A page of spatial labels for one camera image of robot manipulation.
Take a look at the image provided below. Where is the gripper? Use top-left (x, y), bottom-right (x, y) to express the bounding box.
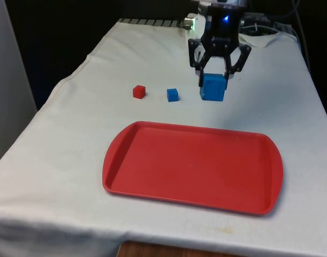
top-left (188, 3), bottom-right (253, 88)

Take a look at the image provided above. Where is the large blue cube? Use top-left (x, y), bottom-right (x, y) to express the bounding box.
top-left (200, 72), bottom-right (227, 102)

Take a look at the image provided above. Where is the red plastic tray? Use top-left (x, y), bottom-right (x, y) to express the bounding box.
top-left (102, 120), bottom-right (284, 216)

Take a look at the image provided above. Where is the small blue cube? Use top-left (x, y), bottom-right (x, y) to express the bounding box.
top-left (166, 88), bottom-right (180, 103)

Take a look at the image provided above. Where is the small red cube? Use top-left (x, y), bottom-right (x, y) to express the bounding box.
top-left (132, 85), bottom-right (147, 100)

